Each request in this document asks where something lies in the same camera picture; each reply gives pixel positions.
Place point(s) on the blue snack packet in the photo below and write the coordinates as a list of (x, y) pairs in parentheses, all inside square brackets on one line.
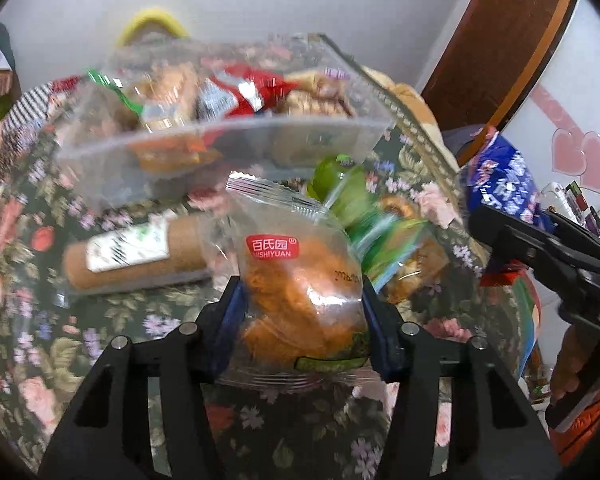
[(500, 175)]

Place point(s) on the colourful plastic bag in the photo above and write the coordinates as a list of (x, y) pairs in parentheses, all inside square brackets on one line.
[(515, 320)]

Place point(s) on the orange cloth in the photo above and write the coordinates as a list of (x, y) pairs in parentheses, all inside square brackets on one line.
[(590, 435)]

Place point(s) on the yellow foam hoop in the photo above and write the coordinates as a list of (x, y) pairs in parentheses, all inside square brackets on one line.
[(152, 17)]

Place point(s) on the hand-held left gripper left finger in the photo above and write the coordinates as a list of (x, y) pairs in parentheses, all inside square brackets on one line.
[(230, 312)]

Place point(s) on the brown wooden door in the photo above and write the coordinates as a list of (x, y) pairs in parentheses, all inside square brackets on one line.
[(505, 35)]

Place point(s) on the patchwork quilt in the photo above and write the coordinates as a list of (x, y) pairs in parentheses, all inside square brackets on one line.
[(30, 105)]

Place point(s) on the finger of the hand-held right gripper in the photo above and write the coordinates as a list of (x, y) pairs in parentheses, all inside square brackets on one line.
[(575, 237), (525, 245)]

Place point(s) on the roll cake white label packet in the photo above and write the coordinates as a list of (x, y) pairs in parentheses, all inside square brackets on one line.
[(130, 260)]

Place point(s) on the white stickered appliance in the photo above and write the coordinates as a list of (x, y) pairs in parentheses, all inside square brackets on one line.
[(575, 205)]

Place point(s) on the white sliding door pink hearts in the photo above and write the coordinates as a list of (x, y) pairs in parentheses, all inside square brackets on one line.
[(580, 85)]

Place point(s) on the clear packet floss cake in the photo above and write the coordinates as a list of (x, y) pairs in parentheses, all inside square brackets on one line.
[(290, 285)]

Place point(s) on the clear plastic storage box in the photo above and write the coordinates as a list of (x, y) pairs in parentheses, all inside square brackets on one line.
[(105, 170)]

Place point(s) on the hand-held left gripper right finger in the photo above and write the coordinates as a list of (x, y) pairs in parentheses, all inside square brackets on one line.
[(375, 320)]

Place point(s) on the clear packet golden cake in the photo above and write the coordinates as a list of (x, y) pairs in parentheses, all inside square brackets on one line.
[(170, 90)]

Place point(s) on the green edged cake packet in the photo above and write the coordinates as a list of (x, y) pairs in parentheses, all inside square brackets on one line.
[(110, 89)]

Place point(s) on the green striped cracker packet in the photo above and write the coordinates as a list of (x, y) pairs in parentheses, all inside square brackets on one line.
[(410, 260)]

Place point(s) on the purple label cake packet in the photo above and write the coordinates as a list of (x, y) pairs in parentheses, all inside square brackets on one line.
[(337, 75)]

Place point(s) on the square brown bread packet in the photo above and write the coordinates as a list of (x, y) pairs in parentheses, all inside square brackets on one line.
[(320, 106)]

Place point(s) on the red snack packet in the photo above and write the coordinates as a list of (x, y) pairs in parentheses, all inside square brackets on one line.
[(240, 90)]

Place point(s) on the person's right hand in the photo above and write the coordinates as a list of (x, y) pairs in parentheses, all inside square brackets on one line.
[(567, 360)]

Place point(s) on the green snack packet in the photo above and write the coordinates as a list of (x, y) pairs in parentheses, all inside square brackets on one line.
[(330, 180)]

